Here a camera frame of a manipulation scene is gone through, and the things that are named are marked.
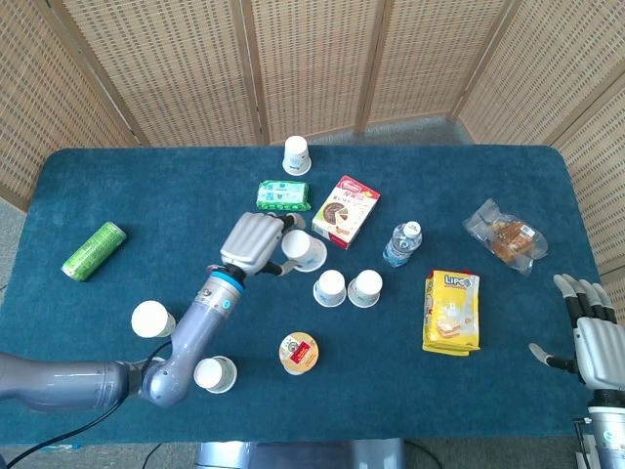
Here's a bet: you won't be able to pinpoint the red white cookie box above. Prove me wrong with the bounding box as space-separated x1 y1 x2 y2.
312 175 382 251

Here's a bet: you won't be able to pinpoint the woven folding screen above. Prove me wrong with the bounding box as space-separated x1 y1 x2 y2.
0 0 625 314

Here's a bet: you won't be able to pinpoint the green tissue pack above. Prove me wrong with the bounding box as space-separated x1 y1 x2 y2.
256 179 313 213

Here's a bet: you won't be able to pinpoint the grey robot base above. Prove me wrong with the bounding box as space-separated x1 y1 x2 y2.
194 438 406 469

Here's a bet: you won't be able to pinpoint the stacked white paper cups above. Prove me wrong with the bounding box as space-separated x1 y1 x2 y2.
192 355 238 395

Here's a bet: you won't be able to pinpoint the white cup blue print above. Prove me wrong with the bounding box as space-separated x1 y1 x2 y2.
281 135 313 177

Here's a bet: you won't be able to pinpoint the clear bag of pastry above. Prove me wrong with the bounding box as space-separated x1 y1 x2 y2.
462 197 549 276

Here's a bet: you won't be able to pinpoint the clear water bottle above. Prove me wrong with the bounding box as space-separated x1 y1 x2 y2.
382 220 424 269

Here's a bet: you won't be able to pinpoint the green drink can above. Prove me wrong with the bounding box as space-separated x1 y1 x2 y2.
61 221 128 282

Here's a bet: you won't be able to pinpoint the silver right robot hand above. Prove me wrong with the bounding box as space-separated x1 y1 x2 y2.
528 273 625 392

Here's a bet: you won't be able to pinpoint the red lid instant cup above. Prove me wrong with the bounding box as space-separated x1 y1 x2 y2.
278 331 320 371

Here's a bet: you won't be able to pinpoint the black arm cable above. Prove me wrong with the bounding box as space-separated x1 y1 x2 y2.
0 340 175 469

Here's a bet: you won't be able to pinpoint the yellow snack bag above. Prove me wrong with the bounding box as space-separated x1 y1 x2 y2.
421 269 481 357

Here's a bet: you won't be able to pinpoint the white cup green flower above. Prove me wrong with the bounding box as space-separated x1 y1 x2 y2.
347 269 384 309
130 299 177 339

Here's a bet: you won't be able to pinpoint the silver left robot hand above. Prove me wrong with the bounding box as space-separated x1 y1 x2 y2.
219 210 308 277

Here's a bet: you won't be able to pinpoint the blue felt table cloth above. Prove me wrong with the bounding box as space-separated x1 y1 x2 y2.
0 144 604 446

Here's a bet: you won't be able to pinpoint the white cup blue flower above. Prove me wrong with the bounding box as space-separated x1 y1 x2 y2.
312 269 348 309
280 229 328 273

